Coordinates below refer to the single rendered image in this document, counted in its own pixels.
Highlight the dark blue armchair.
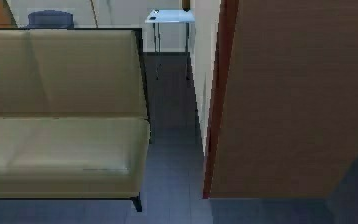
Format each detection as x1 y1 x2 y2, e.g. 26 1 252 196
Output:
24 9 76 30

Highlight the pale blue side table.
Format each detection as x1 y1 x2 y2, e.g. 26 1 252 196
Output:
144 8 196 82

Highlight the brown wooden door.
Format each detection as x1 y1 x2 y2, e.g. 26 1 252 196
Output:
202 0 358 200

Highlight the olive green sofa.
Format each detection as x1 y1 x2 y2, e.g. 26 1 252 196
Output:
0 27 152 213

